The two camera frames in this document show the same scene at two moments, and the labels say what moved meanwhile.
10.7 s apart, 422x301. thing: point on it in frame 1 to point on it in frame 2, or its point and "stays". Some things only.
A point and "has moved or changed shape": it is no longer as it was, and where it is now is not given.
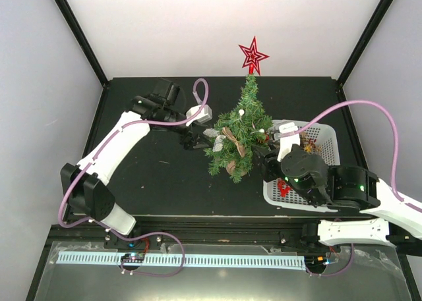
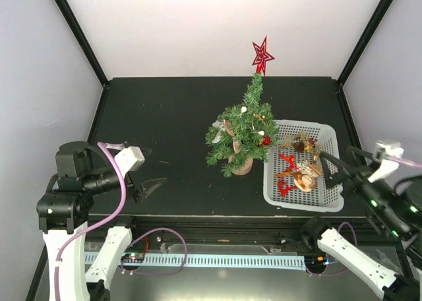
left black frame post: [62, 3] stays
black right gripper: [266, 159] to [358, 170]
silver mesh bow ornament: [217, 145] to [218, 124]
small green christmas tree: [239, 132] has moved or changed shape
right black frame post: [381, 10] stays
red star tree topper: [253, 56] to [263, 56]
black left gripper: [190, 143] to [143, 188]
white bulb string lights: [241, 112] has moved or changed shape
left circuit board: [132, 257] stays
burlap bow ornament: [240, 147] has moved or changed shape
